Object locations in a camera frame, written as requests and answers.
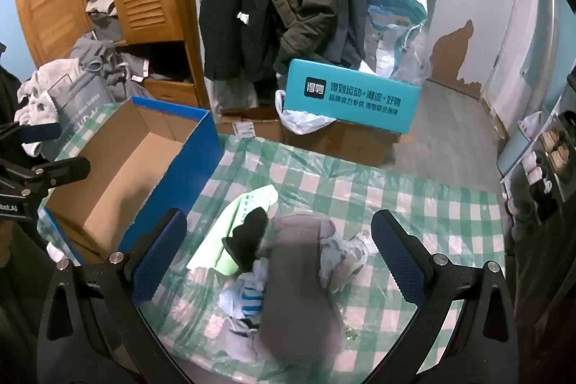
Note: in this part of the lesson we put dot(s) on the clear blue plastic bag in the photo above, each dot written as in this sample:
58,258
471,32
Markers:
395,40

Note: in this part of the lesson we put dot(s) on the blue cardboard box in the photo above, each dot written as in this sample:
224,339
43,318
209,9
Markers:
149,156

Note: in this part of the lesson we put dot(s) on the white plastic bag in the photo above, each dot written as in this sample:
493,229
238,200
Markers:
299,122

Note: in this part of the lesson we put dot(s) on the black sock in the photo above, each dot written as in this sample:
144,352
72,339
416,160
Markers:
243,243

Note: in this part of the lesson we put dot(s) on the shoe rack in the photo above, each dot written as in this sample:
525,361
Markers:
542,180

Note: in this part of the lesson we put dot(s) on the teal shoe box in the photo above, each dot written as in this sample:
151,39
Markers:
351,95

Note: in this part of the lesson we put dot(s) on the grey clothes pile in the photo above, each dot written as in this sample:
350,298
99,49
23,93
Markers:
123,73

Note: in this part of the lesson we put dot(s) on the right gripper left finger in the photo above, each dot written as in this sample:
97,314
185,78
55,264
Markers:
92,329

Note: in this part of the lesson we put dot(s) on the black hanging jacket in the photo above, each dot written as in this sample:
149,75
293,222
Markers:
241,39

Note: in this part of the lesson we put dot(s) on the white towel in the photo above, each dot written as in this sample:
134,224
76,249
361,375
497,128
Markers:
42,98

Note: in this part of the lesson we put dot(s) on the grey tote bag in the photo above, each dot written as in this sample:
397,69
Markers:
76,102

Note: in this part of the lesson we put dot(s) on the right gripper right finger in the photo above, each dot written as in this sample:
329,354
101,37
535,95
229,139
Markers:
482,347

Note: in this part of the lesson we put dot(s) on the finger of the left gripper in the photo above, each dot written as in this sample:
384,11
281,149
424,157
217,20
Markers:
26,133
17,181

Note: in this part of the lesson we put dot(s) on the brown cardboard box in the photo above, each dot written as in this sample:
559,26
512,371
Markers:
347,141

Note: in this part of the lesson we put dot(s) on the light grey sock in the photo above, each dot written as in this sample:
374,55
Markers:
342,260

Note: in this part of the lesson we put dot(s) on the blue striped white cloth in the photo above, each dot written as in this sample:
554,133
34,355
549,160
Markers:
244,299

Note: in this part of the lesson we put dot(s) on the green checkered tablecloth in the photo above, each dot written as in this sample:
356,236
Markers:
462,223

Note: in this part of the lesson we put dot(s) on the light green plastic bag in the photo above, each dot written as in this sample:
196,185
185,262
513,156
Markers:
211,253

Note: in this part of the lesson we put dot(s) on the grey fuzzy sock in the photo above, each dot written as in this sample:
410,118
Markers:
300,322

